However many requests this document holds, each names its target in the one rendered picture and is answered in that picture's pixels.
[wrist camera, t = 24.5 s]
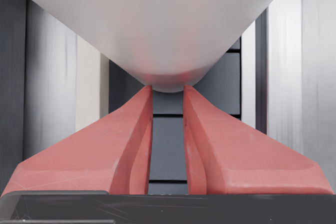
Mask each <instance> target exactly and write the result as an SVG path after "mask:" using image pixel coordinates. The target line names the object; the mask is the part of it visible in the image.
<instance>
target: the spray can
mask: <svg viewBox="0 0 336 224"><path fill-rule="evenodd" d="M32 1H34V2H35V3H36V4H38V5H39V6H40V7H42V8H43V9H44V10H45V11H47V12H48V13H49V14H51V15H52V16H53V17H55V18H56V19H57V20H59V21H60V22H61V23H63V24H64V25H65V26H67V27H68V28H69V29H71V30H72V31H73V32H75V33H76V34H77V35H78V36H80V37H81V38H82V39H84V40H85V41H86V42H88V43H89V44H90V45H92V46H93V47H94V48H96V49H97V50H98V51H100V52H101V53H102V54H104V55H105V56H106V57H108V58H109V59H110V60H111V61H113V62H114V63H115V64H117V65H118V66H119V67H121V68H122V69H123V70H125V71H126V72H127V73H129V74H130V75H131V76H133V77H134V78H135V79H137V80H138V81H139V82H140V83H141V84H142V85H143V86H152V90H153V91H155V92H158V93H164V94H175V93H180V92H183V91H184V85H190V86H192V87H194V86H195V85H196V84H198V83H199V82H200V81H201V80H202V79H203V78H204V77H205V75H206V74H207V72H208V71H209V70H210V69H211V68H212V67H213V66H214V65H215V64H216V62H217V61H218V60H219V59H220V58H221V57H222V56H223V55H224V54H225V53H226V51H227V50H228V49H229V48H230V47H231V46H232V45H233V44H234V43H235V42H236V40H237V39H238V38H239V37H240V36H241V35H242V34H243V33H244V32H245V31H246V30H247V28H248V27H249V26H250V25H251V24H252V23H253V22H254V21H255V20H256V19H257V17H258V16H259V15H260V14H261V13H262V12H263V11H264V10H265V9H266V8H267V6H268V5H269V4H270V3H271V2H272V1H273V0H32Z"/></svg>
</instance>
